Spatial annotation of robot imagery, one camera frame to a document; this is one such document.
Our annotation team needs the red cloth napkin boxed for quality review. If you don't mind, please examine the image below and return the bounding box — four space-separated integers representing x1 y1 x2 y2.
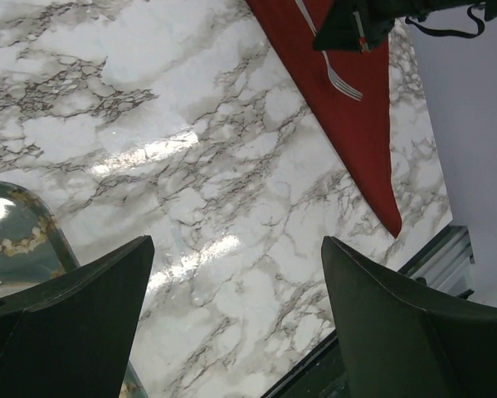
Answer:
248 0 402 236

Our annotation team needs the silver fork black handle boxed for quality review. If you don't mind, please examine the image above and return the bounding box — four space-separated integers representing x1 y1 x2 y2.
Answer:
295 0 363 101

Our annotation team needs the floral metal tray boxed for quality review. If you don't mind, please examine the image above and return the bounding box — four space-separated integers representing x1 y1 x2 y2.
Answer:
0 182 145 397

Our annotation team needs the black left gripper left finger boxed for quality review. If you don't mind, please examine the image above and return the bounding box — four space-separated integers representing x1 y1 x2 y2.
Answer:
0 236 154 397

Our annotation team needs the aluminium frame rail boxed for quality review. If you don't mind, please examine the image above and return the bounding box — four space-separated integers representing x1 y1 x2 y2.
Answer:
398 226 475 299

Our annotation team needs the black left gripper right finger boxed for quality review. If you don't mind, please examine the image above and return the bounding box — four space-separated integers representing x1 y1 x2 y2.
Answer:
321 236 497 397

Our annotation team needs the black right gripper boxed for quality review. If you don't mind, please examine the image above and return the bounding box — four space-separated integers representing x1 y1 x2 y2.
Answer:
313 0 497 53

